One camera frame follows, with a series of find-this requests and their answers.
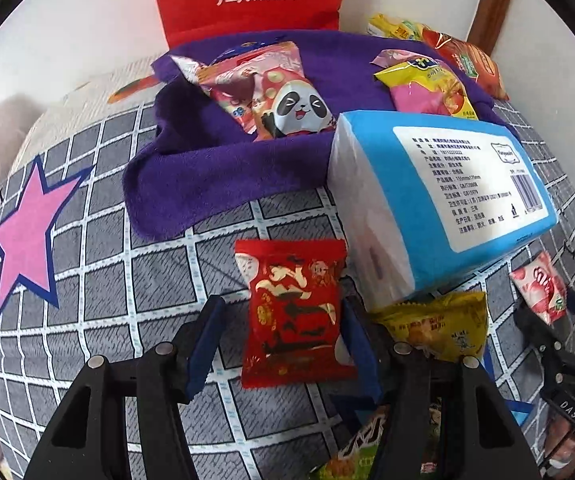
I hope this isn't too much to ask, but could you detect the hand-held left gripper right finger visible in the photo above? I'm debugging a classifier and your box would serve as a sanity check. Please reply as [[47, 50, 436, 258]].
[[342, 297, 541, 480]]

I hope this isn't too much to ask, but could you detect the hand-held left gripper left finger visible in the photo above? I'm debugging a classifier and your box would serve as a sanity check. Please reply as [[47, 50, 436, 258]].
[[23, 295, 227, 480]]

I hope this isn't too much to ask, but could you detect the pink and white candy packet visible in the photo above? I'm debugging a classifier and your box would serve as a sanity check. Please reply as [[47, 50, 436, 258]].
[[510, 251, 568, 326]]

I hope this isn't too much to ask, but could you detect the red and gold snack packet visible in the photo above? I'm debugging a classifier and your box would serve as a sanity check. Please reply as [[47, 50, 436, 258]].
[[234, 239, 358, 390]]

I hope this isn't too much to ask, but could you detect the pink panda snack bag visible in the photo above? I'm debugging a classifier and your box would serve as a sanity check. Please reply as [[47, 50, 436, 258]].
[[170, 40, 341, 142]]

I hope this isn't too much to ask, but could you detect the pink and yellow snack bag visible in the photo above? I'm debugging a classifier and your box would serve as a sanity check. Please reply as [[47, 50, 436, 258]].
[[373, 57, 483, 122]]

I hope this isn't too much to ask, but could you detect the yellow snack packet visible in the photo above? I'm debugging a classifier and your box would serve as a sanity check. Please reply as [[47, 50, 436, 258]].
[[370, 291, 489, 363]]

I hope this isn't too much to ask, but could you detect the green snack packet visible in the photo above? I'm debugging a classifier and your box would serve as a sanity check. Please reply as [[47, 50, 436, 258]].
[[307, 400, 443, 480]]

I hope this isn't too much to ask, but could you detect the grey checked bed sheet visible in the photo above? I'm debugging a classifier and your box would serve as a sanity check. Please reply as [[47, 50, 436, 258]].
[[0, 72, 575, 480]]

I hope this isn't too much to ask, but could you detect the purple towel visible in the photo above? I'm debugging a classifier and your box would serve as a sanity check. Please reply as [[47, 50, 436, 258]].
[[123, 30, 518, 241]]

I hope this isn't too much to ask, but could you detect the blue tissue pack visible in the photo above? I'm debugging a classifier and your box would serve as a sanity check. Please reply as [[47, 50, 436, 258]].
[[328, 109, 561, 297]]

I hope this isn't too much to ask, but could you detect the orange chip bag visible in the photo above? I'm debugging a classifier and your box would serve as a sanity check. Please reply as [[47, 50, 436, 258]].
[[420, 30, 511, 102]]

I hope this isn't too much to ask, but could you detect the white printed pillow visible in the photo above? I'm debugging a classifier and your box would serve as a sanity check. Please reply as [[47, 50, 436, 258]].
[[0, 67, 168, 176]]

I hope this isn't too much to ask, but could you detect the small pink sachet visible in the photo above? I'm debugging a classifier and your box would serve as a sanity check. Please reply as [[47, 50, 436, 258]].
[[371, 49, 411, 68]]

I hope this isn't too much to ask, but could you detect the yellow chip bag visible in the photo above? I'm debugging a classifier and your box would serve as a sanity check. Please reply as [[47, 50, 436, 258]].
[[366, 12, 438, 43]]

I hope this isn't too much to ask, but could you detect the red paper shopping bag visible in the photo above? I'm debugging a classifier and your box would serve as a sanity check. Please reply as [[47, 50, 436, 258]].
[[146, 0, 353, 50]]

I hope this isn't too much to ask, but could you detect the brown wooden door frame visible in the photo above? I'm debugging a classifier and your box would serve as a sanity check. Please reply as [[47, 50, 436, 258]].
[[465, 0, 518, 58]]

